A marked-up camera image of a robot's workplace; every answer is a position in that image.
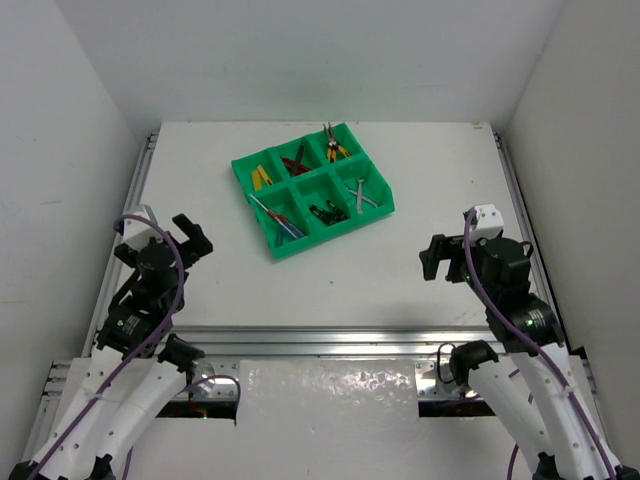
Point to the yellow pliers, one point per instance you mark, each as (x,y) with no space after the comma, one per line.
(344,152)
(333,146)

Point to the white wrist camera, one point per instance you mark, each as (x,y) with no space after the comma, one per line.
(486,222)
(135,234)

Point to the red utility knife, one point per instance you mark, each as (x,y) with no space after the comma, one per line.
(300,154)
(294,169)

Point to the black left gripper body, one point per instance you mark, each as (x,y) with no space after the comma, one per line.
(189,239)

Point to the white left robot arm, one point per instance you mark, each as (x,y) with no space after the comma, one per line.
(137,364)

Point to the white foreground cover panel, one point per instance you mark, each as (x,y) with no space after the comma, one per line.
(355,419)

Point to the aluminium front rail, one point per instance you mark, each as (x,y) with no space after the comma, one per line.
(316,342)

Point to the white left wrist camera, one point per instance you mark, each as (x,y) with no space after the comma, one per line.
(135,234)

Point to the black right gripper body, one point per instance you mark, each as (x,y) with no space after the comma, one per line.
(458,268)

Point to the small yellow utility knife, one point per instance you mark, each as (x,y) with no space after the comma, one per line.
(264,175)

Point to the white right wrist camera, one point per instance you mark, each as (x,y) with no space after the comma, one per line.
(486,222)

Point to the green-black screwdriver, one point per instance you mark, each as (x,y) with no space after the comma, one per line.
(338,213)
(328,218)

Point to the green six-compartment tray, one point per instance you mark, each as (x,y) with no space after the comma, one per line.
(292,196)

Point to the blue screwdriver red collar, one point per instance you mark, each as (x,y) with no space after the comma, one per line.
(283,221)

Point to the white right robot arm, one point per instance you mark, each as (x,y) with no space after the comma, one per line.
(551,425)

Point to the silver wrench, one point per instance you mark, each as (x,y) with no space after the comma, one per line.
(360,195)
(358,200)

